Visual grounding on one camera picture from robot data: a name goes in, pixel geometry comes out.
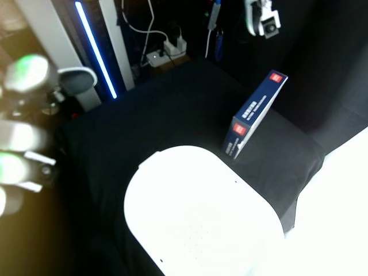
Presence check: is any dark blue calculator box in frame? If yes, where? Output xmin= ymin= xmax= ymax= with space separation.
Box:
xmin=220 ymin=69 xmax=289 ymax=160

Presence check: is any black table cloth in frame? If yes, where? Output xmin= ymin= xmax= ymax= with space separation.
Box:
xmin=54 ymin=56 xmax=326 ymax=276

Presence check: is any white power strip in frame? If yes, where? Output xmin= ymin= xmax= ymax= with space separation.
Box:
xmin=145 ymin=48 xmax=187 ymax=68

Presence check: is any white plug adapter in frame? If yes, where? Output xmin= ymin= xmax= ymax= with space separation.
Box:
xmin=163 ymin=39 xmax=187 ymax=55

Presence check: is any blue hanging tool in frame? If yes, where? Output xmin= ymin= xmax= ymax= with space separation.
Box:
xmin=214 ymin=28 xmax=224 ymax=62

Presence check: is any blue LED light strip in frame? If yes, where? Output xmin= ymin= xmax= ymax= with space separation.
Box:
xmin=74 ymin=1 xmax=118 ymax=100

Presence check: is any black backdrop curtain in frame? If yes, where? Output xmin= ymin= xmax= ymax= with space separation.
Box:
xmin=183 ymin=0 xmax=368 ymax=153

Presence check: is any thin white hanging cable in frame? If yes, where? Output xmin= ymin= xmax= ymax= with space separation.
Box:
xmin=204 ymin=28 xmax=213 ymax=59

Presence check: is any white straight cable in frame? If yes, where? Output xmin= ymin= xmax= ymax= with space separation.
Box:
xmin=140 ymin=0 xmax=153 ymax=66

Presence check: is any white upright post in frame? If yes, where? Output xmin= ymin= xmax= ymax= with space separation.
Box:
xmin=16 ymin=0 xmax=102 ymax=112
xmin=98 ymin=0 xmax=136 ymax=92

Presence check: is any white curved cable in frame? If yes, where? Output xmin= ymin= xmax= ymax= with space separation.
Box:
xmin=120 ymin=0 xmax=169 ymax=40

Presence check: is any white inline cable adapter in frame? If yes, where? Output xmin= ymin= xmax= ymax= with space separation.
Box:
xmin=207 ymin=0 xmax=224 ymax=31

